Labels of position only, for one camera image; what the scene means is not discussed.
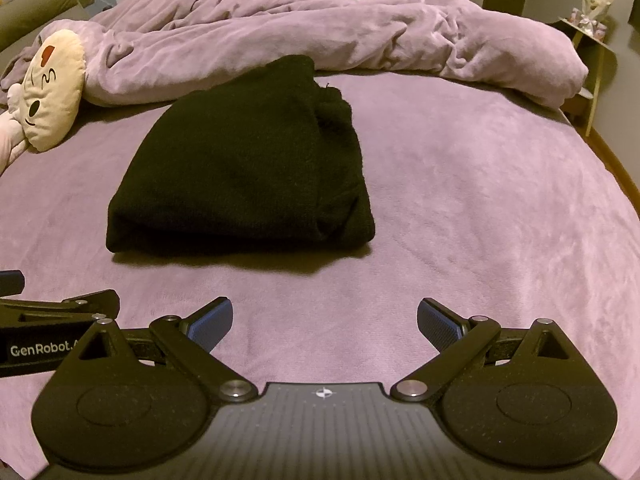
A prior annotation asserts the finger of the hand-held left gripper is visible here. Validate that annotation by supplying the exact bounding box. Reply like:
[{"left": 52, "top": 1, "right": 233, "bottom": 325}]
[
  {"left": 0, "top": 289, "right": 121, "bottom": 322},
  {"left": 0, "top": 270, "right": 26, "bottom": 297}
]

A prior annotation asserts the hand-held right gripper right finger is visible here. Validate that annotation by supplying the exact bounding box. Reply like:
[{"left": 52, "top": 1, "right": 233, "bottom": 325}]
[{"left": 389, "top": 297, "right": 573, "bottom": 403}]

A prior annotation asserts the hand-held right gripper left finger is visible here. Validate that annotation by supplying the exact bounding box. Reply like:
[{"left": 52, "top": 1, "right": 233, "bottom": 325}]
[{"left": 75, "top": 296, "right": 257, "bottom": 403}]

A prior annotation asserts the black sweater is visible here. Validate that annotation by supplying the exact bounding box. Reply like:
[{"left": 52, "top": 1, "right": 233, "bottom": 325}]
[{"left": 105, "top": 54, "right": 377, "bottom": 257}]

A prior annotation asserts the pale pink plush toy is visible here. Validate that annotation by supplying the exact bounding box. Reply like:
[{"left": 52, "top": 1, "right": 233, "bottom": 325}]
[{"left": 0, "top": 82, "right": 32, "bottom": 177}]

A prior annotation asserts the round cream face pillow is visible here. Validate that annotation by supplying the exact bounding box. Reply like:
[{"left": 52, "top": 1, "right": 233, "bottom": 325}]
[{"left": 22, "top": 30, "right": 87, "bottom": 152}]

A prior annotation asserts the olive green sofa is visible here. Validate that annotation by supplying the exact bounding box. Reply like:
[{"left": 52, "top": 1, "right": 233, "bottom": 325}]
[{"left": 0, "top": 0, "right": 98, "bottom": 56}]

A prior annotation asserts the purple duvet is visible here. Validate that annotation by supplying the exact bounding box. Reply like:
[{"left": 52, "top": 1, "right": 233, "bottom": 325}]
[{"left": 0, "top": 0, "right": 591, "bottom": 110}]

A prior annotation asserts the yellow side table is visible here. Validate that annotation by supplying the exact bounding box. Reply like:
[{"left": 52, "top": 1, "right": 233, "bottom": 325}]
[{"left": 557, "top": 17, "right": 620, "bottom": 137}]

